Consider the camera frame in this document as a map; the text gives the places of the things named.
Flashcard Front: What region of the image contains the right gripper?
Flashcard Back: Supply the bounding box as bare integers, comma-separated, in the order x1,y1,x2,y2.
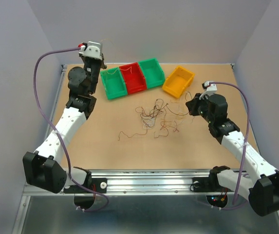
185,92,214,124

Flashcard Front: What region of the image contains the wire bundle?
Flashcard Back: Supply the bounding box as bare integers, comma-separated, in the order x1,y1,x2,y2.
116,91,197,142

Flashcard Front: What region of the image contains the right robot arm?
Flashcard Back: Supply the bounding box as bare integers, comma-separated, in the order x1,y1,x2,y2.
186,93,279,216

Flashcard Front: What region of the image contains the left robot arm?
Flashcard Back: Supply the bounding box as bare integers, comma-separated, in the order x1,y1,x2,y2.
22,49,106,194

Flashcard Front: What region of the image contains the left green bin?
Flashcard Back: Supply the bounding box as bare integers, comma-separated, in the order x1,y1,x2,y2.
100,67,128,100

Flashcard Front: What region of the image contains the green bin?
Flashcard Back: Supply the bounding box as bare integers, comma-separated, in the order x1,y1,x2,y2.
138,58,165,89
100,67,128,100

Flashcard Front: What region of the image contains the red bin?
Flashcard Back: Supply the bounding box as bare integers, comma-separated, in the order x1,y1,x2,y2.
119,62,147,95

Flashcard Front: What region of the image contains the yellow bin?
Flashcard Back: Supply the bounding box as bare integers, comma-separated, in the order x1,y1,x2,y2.
162,66,195,98

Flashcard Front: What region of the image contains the right green bin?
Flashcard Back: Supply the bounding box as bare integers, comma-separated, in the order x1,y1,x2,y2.
138,58,165,89

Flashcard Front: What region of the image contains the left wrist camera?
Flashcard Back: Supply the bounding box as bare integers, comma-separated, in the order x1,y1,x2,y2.
78,41,104,60

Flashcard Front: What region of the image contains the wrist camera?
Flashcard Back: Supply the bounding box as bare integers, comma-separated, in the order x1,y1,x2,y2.
199,81,217,99
78,41,104,60

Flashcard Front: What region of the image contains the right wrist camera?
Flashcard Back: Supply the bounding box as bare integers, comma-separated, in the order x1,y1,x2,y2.
199,81,217,99

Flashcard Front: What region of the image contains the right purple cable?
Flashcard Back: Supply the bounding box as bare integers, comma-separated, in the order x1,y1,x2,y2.
211,82,252,212

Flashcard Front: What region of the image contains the purple cable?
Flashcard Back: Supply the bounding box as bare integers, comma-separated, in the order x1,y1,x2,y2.
33,47,110,213
211,82,252,212

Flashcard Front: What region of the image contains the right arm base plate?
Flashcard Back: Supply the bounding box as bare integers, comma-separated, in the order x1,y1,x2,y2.
189,175,237,194

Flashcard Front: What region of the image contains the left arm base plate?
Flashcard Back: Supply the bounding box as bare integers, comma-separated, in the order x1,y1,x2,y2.
63,177,108,194

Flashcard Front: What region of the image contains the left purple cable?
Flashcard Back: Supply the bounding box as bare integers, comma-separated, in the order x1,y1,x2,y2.
33,47,110,213

